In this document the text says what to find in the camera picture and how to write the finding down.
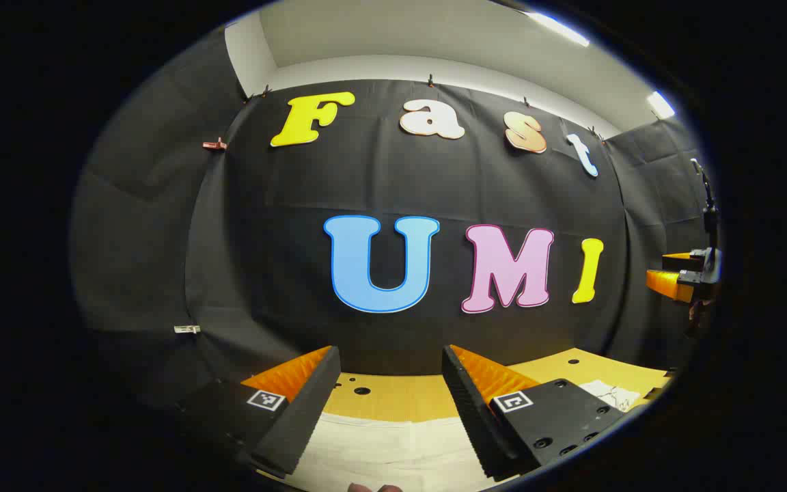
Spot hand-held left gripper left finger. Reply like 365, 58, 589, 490
178, 345, 342, 478

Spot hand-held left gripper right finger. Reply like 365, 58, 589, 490
442, 344, 626, 482

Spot white jeans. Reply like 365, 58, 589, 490
284, 379, 644, 492

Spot black backdrop cloth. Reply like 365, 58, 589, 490
69, 27, 715, 411

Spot ceiling light panel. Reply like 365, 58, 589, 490
646, 90, 676, 120
527, 10, 591, 47

